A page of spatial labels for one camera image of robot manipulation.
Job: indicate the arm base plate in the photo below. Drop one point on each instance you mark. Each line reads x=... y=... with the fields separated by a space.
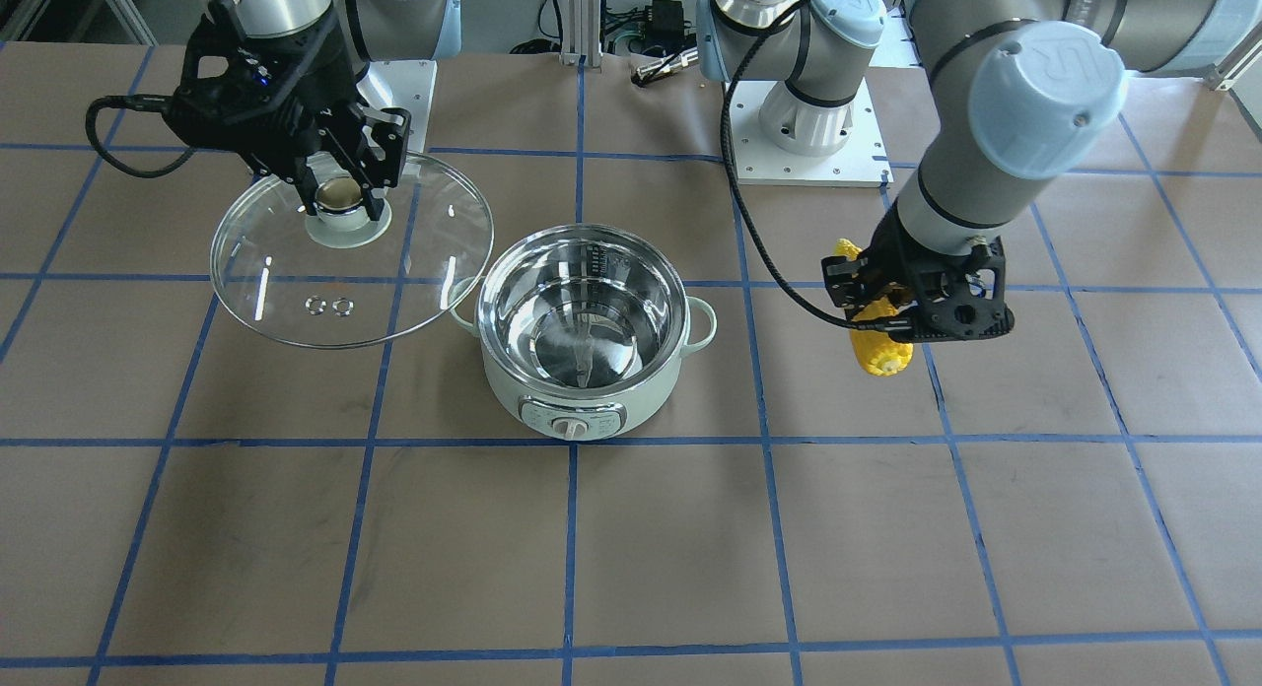
x=404 y=84
x=777 y=139

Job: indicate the white electric cooking pot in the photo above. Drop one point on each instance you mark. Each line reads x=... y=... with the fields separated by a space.
x=583 y=329

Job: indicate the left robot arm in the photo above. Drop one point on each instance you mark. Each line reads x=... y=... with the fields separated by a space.
x=1022 y=90

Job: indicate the glass pot lid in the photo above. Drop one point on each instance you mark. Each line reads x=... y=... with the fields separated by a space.
x=337 y=281

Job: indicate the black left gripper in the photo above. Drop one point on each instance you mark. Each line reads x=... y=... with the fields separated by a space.
x=888 y=255

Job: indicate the brown paper table cover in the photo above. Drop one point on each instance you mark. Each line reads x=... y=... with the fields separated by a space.
x=188 y=502

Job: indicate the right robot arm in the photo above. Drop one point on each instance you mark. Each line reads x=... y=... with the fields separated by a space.
x=376 y=30

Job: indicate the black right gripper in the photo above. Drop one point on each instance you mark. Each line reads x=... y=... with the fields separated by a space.
x=314 y=83

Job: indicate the aluminium frame post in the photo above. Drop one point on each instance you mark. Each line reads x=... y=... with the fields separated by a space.
x=581 y=23

